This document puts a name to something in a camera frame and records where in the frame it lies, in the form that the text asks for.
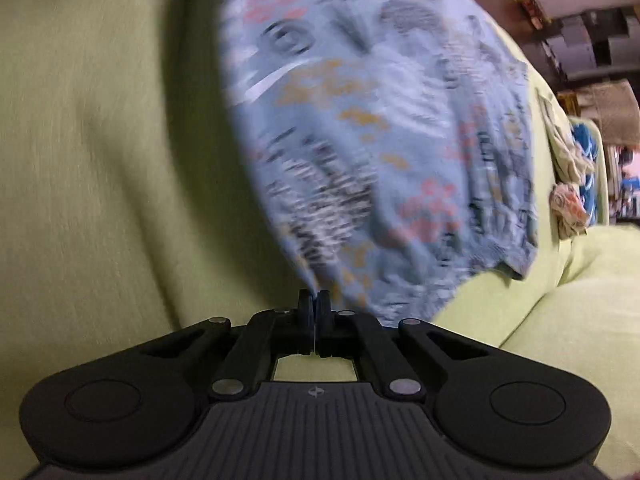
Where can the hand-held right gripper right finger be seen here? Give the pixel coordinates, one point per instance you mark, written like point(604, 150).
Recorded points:
point(325, 312)

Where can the cluttered shelf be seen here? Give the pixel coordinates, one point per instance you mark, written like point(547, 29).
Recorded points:
point(585, 45)

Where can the blue patterned garment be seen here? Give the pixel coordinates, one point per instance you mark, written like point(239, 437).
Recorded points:
point(375, 135)

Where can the crumpled floral cloth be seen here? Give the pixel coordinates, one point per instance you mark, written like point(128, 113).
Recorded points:
point(567, 165)

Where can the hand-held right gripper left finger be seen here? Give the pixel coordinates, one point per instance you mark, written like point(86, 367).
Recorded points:
point(305, 312)

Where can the blue printed pillow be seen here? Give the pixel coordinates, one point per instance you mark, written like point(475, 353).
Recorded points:
point(586, 141)

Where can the green sofa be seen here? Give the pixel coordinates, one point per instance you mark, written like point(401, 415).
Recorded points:
point(100, 160)

